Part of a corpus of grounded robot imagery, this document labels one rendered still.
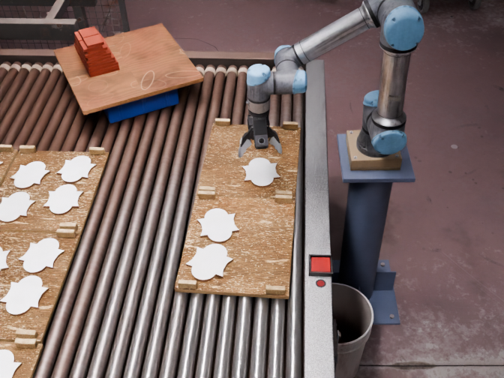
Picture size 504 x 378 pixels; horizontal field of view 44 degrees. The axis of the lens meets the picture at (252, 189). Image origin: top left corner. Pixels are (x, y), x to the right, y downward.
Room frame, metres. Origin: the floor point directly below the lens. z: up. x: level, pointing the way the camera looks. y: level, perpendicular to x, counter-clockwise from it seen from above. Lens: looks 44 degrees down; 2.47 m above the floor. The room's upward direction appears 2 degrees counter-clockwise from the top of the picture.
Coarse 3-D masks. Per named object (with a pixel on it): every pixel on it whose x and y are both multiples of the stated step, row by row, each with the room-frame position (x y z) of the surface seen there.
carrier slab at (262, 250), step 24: (192, 216) 1.48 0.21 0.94; (240, 216) 1.48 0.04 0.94; (264, 216) 1.47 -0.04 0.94; (288, 216) 1.47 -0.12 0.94; (192, 240) 1.38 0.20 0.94; (240, 240) 1.37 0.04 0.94; (264, 240) 1.37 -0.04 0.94; (288, 240) 1.36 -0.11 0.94; (240, 264) 1.27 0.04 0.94; (264, 264) 1.27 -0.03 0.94; (288, 264) 1.26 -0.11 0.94; (216, 288) 1.18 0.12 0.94; (240, 288) 1.17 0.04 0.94; (264, 288) 1.17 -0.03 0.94; (288, 288) 1.17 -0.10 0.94
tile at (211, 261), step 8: (200, 248) 1.33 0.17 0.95; (208, 248) 1.33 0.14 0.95; (216, 248) 1.33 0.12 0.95; (224, 248) 1.33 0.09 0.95; (200, 256) 1.30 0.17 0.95; (208, 256) 1.29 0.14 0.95; (216, 256) 1.29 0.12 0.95; (224, 256) 1.29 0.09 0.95; (192, 264) 1.27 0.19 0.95; (200, 264) 1.26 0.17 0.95; (208, 264) 1.26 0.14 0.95; (216, 264) 1.26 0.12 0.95; (224, 264) 1.26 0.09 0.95; (192, 272) 1.23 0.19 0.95; (200, 272) 1.23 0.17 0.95; (208, 272) 1.23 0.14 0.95; (216, 272) 1.23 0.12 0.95; (200, 280) 1.21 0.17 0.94
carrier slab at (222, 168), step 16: (224, 128) 1.96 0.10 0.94; (240, 128) 1.96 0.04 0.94; (272, 128) 1.95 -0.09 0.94; (208, 144) 1.87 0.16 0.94; (224, 144) 1.86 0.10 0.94; (288, 144) 1.85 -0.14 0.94; (208, 160) 1.77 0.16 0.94; (224, 160) 1.77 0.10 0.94; (240, 160) 1.76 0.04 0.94; (272, 160) 1.76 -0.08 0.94; (288, 160) 1.76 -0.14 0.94; (208, 176) 1.68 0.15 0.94; (224, 176) 1.68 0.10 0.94; (240, 176) 1.68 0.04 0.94; (288, 176) 1.67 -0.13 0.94; (224, 192) 1.60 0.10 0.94; (240, 192) 1.60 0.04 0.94; (256, 192) 1.59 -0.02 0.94; (272, 192) 1.59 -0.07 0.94
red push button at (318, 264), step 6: (312, 258) 1.29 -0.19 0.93; (318, 258) 1.29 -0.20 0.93; (324, 258) 1.29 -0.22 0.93; (312, 264) 1.27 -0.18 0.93; (318, 264) 1.26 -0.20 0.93; (324, 264) 1.26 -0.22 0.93; (312, 270) 1.24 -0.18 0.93; (318, 270) 1.24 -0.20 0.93; (324, 270) 1.24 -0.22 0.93; (330, 270) 1.24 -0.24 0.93
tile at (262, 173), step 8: (256, 160) 1.75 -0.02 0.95; (264, 160) 1.75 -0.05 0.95; (248, 168) 1.71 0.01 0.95; (256, 168) 1.71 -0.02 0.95; (264, 168) 1.71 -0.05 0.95; (272, 168) 1.70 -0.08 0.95; (248, 176) 1.66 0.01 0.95; (256, 176) 1.66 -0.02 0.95; (264, 176) 1.66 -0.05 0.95; (272, 176) 1.66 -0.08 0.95; (256, 184) 1.62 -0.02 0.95; (264, 184) 1.62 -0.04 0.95
